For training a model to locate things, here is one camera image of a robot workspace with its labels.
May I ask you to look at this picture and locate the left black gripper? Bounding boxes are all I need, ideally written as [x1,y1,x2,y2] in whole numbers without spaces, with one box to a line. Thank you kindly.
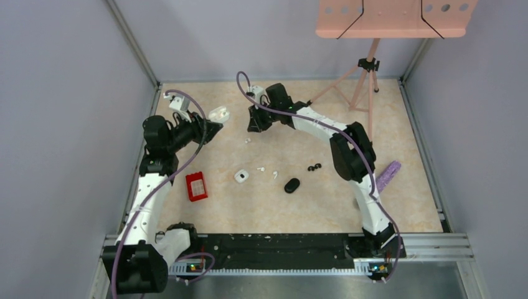
[166,110,222,152]

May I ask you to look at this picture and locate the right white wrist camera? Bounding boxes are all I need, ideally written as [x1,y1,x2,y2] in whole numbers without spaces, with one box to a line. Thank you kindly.
[247,85,268,106]

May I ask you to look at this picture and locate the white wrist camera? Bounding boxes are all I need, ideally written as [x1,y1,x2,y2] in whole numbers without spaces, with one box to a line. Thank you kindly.
[164,90,192,123]
[247,85,268,106]

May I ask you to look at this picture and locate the black oval earbud case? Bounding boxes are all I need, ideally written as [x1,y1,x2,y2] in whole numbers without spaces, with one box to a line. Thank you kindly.
[284,178,300,194]

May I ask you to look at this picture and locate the pink music stand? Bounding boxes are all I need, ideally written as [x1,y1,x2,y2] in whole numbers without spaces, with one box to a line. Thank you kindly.
[306,0,479,143]

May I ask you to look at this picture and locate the small white square earbud case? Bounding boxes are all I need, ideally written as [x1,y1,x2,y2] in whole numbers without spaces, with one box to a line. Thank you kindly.
[234,169,249,184]

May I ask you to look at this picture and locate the black clip earbuds pair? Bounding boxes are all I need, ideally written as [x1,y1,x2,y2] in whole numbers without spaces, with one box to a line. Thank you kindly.
[307,163,322,171]

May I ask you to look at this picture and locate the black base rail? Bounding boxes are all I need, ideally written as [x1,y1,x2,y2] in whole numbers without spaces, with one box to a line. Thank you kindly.
[181,233,407,270]

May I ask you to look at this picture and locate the red plastic box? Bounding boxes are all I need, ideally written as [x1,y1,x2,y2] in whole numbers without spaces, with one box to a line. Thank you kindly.
[186,171,208,202]

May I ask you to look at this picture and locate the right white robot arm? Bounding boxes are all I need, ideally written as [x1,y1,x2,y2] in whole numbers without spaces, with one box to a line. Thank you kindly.
[244,83,396,257]

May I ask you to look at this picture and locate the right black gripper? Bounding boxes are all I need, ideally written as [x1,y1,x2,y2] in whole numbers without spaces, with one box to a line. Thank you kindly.
[248,102,280,134]

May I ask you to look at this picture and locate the white oval charging case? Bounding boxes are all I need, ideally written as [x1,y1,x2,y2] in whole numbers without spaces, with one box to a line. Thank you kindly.
[208,106,230,124]

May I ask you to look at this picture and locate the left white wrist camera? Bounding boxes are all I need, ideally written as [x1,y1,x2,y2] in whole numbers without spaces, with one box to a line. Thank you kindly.
[164,90,192,123]

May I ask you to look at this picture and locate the purple handheld microphone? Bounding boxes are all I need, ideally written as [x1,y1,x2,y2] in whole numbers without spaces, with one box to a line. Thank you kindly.
[349,161,402,208]

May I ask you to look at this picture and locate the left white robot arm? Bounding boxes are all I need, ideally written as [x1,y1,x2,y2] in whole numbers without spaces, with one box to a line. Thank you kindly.
[101,112,224,298]

